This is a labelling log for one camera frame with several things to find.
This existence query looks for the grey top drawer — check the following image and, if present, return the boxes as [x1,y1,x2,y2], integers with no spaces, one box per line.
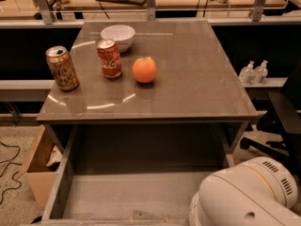
[39,123,233,226]

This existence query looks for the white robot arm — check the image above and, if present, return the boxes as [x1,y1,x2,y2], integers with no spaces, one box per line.
[189,156,301,226]

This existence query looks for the grey drawer cabinet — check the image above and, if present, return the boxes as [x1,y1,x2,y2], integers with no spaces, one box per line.
[36,19,260,155]

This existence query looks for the orange fruit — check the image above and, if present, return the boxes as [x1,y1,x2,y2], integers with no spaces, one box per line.
[132,57,157,83]

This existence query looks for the red cola can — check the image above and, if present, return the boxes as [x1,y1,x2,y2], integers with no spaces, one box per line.
[97,39,122,79]

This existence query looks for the white ceramic bowl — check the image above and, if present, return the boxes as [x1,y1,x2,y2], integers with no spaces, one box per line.
[101,24,135,53]

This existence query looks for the gold LaCroix can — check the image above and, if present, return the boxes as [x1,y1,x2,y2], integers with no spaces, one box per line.
[46,46,79,91]

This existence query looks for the crumpled paper in box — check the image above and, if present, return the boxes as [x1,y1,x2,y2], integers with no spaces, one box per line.
[46,145,62,168]

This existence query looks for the right clear sanitizer bottle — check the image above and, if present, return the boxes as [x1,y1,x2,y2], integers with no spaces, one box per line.
[253,60,268,84]

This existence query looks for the cardboard box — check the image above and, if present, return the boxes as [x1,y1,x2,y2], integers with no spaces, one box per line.
[16,125,58,207]

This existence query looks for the black office chair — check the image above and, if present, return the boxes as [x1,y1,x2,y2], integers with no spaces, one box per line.
[240,63,301,180]

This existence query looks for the black floor cable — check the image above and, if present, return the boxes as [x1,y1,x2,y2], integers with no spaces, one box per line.
[0,141,23,205]

